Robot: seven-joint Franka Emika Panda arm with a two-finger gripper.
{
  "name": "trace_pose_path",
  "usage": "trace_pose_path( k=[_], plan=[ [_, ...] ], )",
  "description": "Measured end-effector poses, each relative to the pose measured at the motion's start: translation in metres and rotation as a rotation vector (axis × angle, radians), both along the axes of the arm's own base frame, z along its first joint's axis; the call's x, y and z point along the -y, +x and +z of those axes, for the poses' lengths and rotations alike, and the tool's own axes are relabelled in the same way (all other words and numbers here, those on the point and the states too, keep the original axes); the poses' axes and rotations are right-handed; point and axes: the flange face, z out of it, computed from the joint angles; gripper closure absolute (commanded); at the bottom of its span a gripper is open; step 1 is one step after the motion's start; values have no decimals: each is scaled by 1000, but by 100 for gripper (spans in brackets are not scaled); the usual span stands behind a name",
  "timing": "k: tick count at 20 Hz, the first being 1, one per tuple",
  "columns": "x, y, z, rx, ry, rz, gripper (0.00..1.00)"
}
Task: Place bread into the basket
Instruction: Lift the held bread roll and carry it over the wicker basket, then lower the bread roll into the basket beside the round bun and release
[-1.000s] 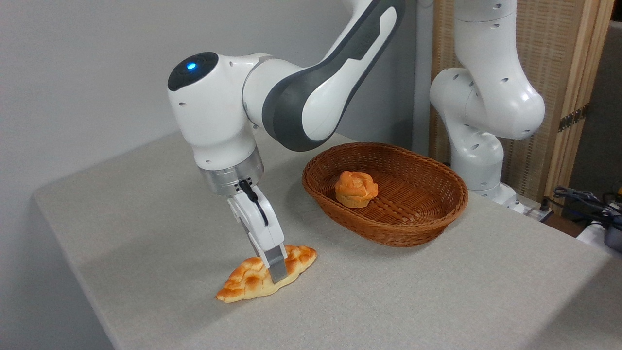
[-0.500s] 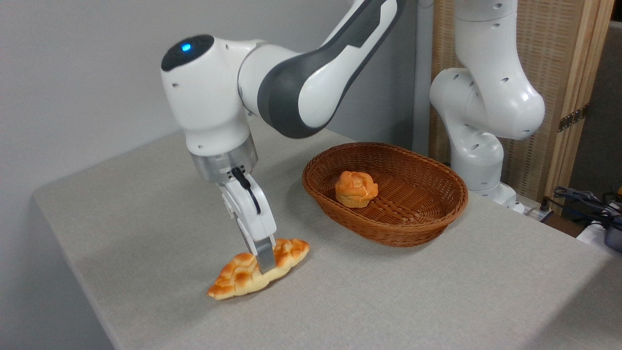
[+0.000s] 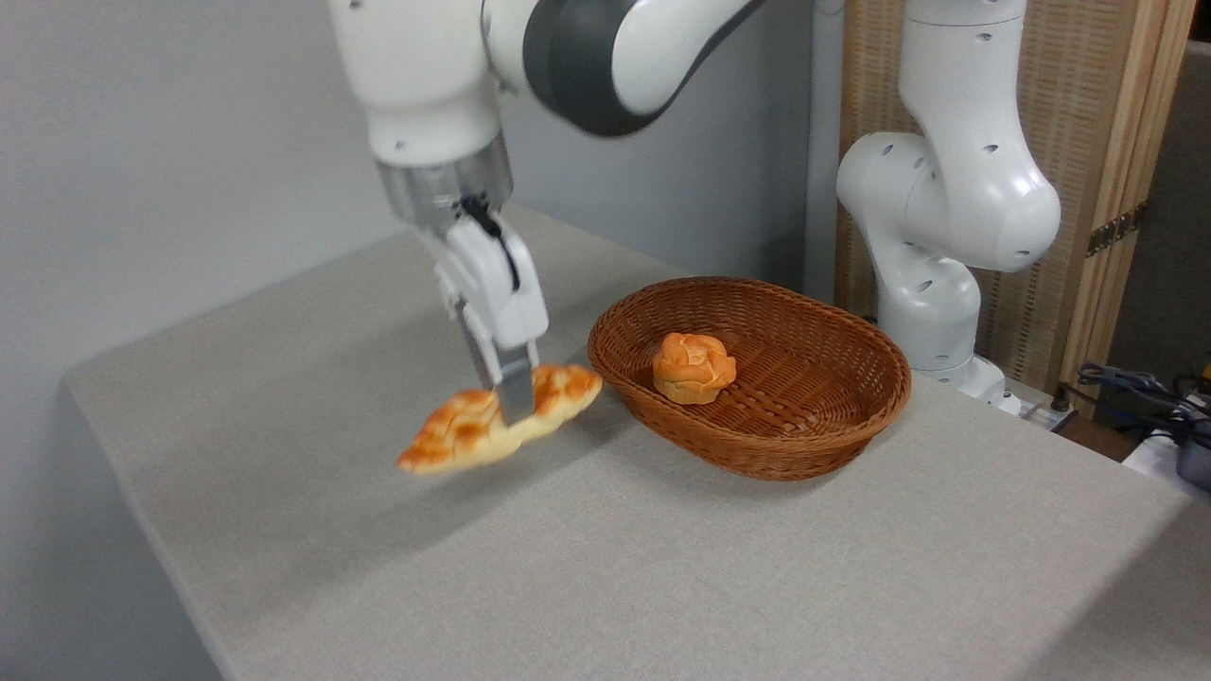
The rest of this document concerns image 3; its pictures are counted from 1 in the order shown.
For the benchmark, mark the grey tablecloth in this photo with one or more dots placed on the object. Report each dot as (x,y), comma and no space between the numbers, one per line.
(662,567)

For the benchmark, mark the wooden rattan folding screen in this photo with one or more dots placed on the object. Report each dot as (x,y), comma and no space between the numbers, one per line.
(1079,95)

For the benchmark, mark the round orange bread roll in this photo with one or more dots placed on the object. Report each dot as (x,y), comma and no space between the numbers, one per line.
(693,367)

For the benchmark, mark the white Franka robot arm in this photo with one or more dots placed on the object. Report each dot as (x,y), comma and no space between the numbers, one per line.
(956,189)

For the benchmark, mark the metal screen hinge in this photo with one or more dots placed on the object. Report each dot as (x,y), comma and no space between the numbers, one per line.
(1116,230)

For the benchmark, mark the long braided bread loaf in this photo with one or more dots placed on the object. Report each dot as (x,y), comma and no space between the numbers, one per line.
(454,435)

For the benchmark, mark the brown oval wicker basket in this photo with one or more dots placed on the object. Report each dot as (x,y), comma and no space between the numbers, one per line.
(804,407)

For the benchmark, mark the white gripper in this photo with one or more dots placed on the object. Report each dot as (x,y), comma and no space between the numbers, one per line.
(501,303)

